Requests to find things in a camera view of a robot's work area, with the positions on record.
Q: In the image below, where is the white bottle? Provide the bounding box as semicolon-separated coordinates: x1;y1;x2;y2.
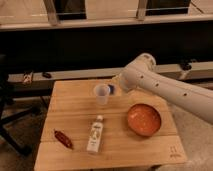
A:
86;115;104;153

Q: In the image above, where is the small black object on ledge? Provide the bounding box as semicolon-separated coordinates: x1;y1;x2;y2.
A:
42;72;52;79

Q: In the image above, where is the wooden table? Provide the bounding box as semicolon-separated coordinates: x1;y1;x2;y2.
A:
34;80;187;171

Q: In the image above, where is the orange bowl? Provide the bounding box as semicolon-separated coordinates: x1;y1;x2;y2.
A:
127;103;161;137

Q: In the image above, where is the black clamp on ledge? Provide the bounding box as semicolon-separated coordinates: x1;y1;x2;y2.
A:
179;59;197;71

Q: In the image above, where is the blue round object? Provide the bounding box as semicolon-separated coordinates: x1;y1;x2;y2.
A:
108;84;116;95

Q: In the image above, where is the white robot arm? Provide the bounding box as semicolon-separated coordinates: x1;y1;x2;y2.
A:
118;53;213;125

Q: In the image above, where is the translucent white cup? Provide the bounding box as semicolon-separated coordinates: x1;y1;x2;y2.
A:
93;84;110;105

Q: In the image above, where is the striped object on ledge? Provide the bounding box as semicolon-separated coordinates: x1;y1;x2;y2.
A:
22;71;34;84

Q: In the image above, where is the red chili pepper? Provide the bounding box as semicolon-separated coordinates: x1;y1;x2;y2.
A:
54;130;73;149

